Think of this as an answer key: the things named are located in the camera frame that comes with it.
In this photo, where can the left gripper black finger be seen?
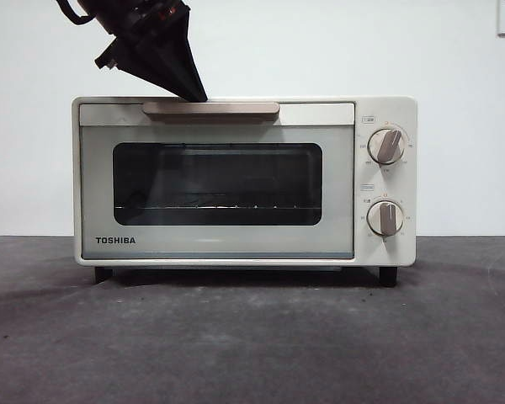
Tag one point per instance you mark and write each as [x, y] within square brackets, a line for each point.
[151, 63]
[181, 50]

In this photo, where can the cream temperature oven knob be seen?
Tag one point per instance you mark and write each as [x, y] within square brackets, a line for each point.
[386, 145]

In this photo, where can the cream timer oven knob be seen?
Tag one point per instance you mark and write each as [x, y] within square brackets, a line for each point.
[386, 216]

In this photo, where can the white Toshiba toaster oven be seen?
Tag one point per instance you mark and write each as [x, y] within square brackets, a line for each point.
[410, 181]

